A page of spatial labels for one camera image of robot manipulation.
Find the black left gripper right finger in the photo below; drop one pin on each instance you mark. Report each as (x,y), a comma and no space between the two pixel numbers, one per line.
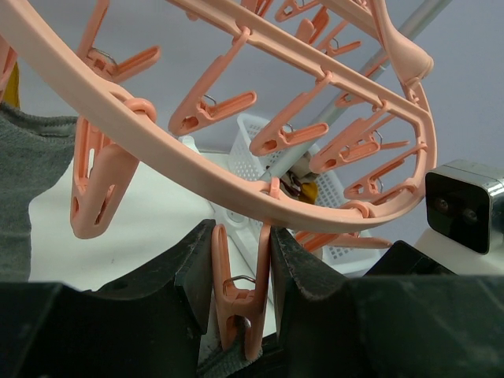
(382,326)

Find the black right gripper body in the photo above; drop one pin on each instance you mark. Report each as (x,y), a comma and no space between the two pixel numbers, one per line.
(402,259)

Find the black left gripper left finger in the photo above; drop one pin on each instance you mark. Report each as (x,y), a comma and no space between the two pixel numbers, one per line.
(147,323)

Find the grey sock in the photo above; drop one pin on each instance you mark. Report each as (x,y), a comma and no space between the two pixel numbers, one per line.
(35,153)
(214,361)

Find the pink round clip hanger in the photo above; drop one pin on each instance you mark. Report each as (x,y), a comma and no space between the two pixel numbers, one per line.
(119,204)

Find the mustard brown striped sock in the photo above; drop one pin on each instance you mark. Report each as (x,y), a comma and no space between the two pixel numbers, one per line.
(11,93)

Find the white drying rack stand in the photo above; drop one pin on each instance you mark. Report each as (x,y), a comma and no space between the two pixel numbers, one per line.
(309,116)

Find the beige sock in basket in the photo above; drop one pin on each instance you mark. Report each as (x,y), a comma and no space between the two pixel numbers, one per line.
(298,174)

